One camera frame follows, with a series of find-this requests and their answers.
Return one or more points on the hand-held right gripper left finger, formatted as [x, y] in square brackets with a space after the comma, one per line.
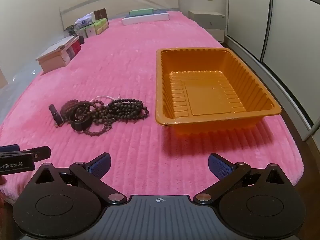
[100, 166]

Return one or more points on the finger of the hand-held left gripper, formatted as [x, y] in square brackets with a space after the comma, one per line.
[15, 165]
[41, 153]

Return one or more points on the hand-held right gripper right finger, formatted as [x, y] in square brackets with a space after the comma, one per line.
[220, 167]

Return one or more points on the orange plastic tray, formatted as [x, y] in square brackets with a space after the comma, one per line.
[207, 97]

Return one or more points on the light wooden box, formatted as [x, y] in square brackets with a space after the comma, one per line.
[53, 58]

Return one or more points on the pink ribbed blanket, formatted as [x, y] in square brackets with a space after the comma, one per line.
[120, 62]

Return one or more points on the red box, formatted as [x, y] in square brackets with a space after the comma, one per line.
[76, 48]

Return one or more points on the small black box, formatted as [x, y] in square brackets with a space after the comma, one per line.
[81, 40]

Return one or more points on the dark clear container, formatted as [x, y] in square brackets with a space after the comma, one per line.
[70, 31]

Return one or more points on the green and white box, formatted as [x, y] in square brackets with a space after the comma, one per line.
[96, 31]
[103, 25]

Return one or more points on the tissue pack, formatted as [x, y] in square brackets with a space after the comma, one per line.
[85, 20]

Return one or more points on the grey and white wardrobe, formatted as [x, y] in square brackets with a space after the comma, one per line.
[287, 42]

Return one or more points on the grey nightstand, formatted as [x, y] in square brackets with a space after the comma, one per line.
[207, 21]

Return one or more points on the dark brown box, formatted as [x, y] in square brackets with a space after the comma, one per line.
[101, 13]

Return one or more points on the long white box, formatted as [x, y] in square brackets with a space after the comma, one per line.
[145, 18]

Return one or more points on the long green box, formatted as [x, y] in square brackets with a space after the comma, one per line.
[141, 12]

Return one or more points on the dark blue flat box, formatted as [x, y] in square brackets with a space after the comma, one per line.
[159, 11]

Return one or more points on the plastic-wrapped headboard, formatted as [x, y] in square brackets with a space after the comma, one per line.
[125, 2]

